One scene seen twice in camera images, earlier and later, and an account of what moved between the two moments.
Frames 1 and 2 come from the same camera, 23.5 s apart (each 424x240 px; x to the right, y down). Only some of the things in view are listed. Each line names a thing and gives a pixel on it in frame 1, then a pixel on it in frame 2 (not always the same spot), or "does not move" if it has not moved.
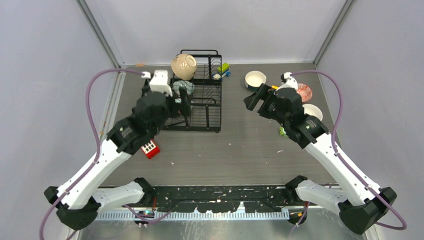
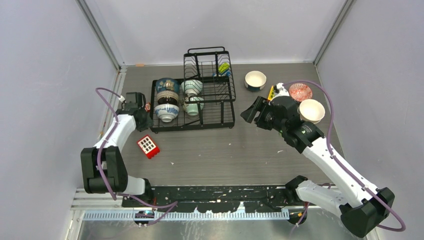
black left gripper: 185,102 -> 147,124
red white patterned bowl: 305,91 does not move
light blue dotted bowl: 189,86 -> 192,87
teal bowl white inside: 254,79 does not move
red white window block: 150,149 does not move
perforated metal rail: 247,215 does not move
